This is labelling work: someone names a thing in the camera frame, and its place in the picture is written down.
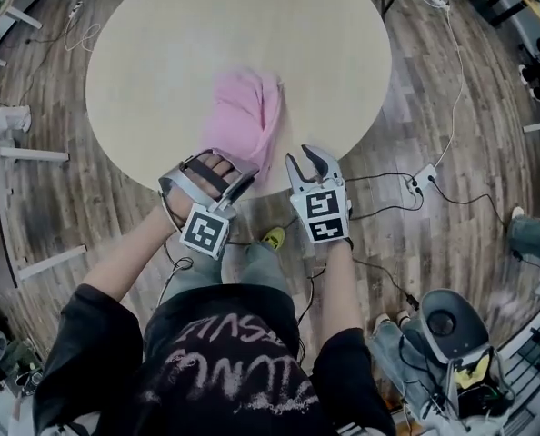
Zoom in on person's grey jeans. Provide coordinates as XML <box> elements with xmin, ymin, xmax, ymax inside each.
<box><xmin>163</xmin><ymin>241</ymin><xmax>293</xmax><ymax>300</ymax></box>

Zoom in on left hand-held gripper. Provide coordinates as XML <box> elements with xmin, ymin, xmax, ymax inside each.
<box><xmin>157</xmin><ymin>147</ymin><xmax>260</xmax><ymax>259</ymax></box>

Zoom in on black metal railing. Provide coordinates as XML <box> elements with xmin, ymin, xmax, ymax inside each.
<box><xmin>501</xmin><ymin>309</ymin><xmax>540</xmax><ymax>411</ymax></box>

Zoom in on person's right forearm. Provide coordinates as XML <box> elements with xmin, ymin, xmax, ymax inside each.
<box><xmin>319</xmin><ymin>237</ymin><xmax>367</xmax><ymax>350</ymax></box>

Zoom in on person's left forearm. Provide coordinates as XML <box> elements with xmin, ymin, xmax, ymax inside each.
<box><xmin>79</xmin><ymin>206</ymin><xmax>194</xmax><ymax>311</ymax></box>

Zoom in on black floor cable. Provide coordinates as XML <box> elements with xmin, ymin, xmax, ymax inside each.
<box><xmin>352</xmin><ymin>257</ymin><xmax>420</xmax><ymax>312</ymax></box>
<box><xmin>227</xmin><ymin>214</ymin><xmax>299</xmax><ymax>248</ymax></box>

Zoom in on white-legged desk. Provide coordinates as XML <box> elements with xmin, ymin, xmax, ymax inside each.
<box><xmin>0</xmin><ymin>142</ymin><xmax>88</xmax><ymax>291</ymax></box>

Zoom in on pink cartoon print sweatshirt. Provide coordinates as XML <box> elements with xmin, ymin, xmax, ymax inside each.
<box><xmin>196</xmin><ymin>67</ymin><xmax>285</xmax><ymax>186</ymax></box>

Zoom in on looped white cable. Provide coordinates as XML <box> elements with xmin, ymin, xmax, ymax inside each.
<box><xmin>63</xmin><ymin>14</ymin><xmax>102</xmax><ymax>54</ymax></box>

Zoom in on black power cable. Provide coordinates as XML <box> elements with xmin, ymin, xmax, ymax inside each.
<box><xmin>428</xmin><ymin>177</ymin><xmax>525</xmax><ymax>227</ymax></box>

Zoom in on person's right yellow shoe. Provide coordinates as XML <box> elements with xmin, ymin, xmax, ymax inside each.
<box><xmin>260</xmin><ymin>226</ymin><xmax>288</xmax><ymax>250</ymax></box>

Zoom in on white power cable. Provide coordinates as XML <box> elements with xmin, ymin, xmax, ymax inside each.
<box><xmin>433</xmin><ymin>5</ymin><xmax>465</xmax><ymax>168</ymax></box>

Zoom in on person's left hand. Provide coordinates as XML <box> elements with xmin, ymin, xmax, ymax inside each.
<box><xmin>165</xmin><ymin>152</ymin><xmax>237</xmax><ymax>232</ymax></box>

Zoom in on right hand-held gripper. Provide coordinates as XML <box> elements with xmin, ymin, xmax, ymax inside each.
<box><xmin>285</xmin><ymin>144</ymin><xmax>354</xmax><ymax>244</ymax></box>

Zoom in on grey hard-shell backpack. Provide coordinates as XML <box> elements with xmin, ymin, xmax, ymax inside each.
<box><xmin>401</xmin><ymin>287</ymin><xmax>517</xmax><ymax>426</ymax></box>

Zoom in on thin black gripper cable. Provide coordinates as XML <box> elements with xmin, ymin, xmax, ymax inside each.
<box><xmin>157</xmin><ymin>238</ymin><xmax>195</xmax><ymax>309</ymax></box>
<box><xmin>295</xmin><ymin>264</ymin><xmax>329</xmax><ymax>327</ymax></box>

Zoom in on person's black printed t-shirt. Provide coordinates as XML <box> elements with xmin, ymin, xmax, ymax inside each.
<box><xmin>32</xmin><ymin>282</ymin><xmax>397</xmax><ymax>436</ymax></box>

